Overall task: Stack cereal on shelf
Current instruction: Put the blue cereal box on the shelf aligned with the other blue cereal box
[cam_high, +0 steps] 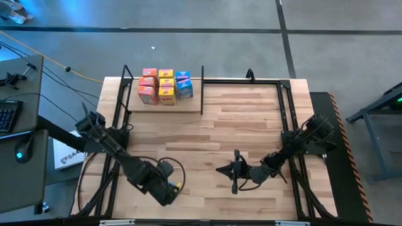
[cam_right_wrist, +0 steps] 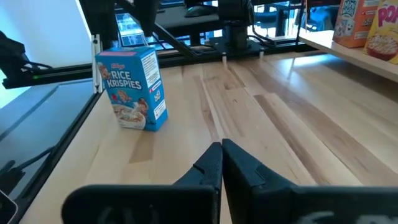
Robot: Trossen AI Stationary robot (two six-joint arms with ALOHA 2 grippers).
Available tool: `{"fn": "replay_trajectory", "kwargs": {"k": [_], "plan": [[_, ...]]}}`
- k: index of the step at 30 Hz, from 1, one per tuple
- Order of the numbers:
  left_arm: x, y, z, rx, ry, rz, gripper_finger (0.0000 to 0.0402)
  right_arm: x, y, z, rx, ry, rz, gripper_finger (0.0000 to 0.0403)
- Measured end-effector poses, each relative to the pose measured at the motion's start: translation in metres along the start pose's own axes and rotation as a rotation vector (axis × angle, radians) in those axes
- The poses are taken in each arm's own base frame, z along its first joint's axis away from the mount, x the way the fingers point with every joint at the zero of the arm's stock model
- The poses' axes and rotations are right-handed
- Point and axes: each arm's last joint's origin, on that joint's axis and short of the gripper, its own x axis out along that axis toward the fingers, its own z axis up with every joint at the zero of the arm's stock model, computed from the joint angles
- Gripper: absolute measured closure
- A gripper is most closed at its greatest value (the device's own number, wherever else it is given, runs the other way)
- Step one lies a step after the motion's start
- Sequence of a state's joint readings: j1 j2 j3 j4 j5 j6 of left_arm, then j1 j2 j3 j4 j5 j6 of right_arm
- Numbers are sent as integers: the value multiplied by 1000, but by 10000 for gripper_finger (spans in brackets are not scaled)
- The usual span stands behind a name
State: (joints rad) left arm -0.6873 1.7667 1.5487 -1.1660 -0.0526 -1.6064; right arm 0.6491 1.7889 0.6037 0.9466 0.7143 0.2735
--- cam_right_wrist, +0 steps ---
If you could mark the grey computer desk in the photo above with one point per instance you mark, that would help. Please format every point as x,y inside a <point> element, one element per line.
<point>174,20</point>

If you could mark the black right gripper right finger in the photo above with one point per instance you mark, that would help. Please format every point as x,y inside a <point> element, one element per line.
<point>295,208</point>

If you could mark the orange Mini-Wheats cereal box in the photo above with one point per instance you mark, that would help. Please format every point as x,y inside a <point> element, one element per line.
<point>353,25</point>

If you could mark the black computer mouse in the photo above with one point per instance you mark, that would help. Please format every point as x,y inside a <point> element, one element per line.
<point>199,11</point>

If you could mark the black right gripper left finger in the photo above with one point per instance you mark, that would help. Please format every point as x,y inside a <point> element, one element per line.
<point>140,205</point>

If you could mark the black mounted device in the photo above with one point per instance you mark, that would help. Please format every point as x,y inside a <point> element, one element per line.
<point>12,59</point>

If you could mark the yellow Corn Pops cereal box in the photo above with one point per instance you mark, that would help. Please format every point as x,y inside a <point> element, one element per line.
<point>384,34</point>

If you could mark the blue Rice Krispies cereal box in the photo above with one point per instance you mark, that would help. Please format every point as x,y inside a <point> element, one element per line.
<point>130,90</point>

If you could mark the raised wooden shelf board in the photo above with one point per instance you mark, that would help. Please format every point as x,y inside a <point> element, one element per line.
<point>342,54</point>

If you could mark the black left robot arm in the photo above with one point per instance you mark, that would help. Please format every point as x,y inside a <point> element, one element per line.
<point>236,31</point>

